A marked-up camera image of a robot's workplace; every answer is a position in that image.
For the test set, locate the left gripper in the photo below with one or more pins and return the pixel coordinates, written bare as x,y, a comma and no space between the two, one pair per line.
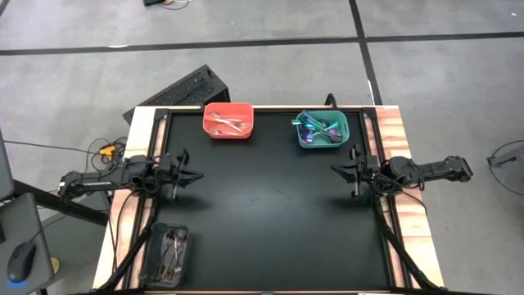
168,172

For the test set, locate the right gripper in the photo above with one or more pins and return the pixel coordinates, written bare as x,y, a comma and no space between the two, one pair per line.
368,174

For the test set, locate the black cutlery piece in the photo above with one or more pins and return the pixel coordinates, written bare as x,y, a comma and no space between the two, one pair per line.
176,250
163,270
180,262
167,256

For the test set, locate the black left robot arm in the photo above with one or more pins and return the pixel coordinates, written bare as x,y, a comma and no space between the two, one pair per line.
102,179

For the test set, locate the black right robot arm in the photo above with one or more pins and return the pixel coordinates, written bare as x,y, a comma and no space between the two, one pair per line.
438,170

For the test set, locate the teal plastic bin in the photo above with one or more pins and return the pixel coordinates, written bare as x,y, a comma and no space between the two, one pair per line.
319,144

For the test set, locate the orange plastic bin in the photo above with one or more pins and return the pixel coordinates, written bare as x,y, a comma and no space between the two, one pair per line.
228,137

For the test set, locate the black perforated box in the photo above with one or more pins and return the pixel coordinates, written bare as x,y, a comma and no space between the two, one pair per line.
184,92

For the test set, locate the black table mat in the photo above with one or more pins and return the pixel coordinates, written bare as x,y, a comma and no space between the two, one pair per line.
266,225

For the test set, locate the black plastic bin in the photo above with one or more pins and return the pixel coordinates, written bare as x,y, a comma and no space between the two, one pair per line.
148,262

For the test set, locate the black desk bar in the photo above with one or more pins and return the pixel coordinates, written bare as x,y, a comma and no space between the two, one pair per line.
61,209

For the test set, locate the small yellow floor disc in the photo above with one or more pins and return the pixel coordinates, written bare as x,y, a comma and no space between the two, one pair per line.
56,265

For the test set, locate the grey mouse pad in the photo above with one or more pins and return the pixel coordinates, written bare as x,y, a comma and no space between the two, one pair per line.
24,221

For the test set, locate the dark grey monitor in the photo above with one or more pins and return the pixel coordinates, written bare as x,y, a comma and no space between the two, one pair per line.
5,172

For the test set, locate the black computer mouse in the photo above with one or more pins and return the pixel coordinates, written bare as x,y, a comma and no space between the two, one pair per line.
21,260

